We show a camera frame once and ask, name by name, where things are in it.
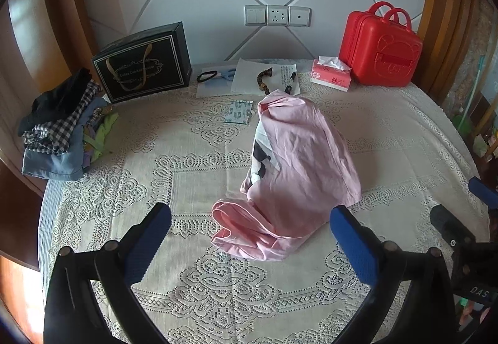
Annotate wooden bead bracelet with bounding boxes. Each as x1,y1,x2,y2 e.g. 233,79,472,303
257,67,275,96

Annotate pile of folded clothes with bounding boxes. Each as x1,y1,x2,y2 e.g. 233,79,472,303
22,81,104,156

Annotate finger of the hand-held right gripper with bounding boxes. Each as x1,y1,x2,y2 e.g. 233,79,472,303
468,177,498,209
430,204,478,249

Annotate cream lace tablecloth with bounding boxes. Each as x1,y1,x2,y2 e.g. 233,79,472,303
38,58,491,344

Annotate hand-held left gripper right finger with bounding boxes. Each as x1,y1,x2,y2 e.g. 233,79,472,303
330,205,458,344

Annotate pink tissue box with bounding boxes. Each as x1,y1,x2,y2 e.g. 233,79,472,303
310,55,353,91

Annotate white round-hole wall socket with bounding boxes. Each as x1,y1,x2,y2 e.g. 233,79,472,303
289,6,312,27

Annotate light blue scissors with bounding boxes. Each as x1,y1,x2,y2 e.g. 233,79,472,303
206,70,236,84

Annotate light green cloth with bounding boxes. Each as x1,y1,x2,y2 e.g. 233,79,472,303
82,111,119,166

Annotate pink shirt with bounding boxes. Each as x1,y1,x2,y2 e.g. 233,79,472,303
211,91,362,262

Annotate blue denim garment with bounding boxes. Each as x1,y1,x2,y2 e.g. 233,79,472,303
21,150,84,180

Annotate black gift box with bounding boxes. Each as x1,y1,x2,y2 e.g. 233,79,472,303
91,21,192,104

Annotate white wall switch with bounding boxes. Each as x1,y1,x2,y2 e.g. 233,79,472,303
244,5,268,26

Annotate red carry case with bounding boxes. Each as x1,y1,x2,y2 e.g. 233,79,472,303
338,1,423,87

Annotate white paper sheet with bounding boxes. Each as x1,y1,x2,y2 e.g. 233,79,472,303
231,58,302,96

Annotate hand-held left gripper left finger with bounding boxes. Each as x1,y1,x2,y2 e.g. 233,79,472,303
43,202,172,344

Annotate black cloth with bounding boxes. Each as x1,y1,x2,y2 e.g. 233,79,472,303
17,68,94,131

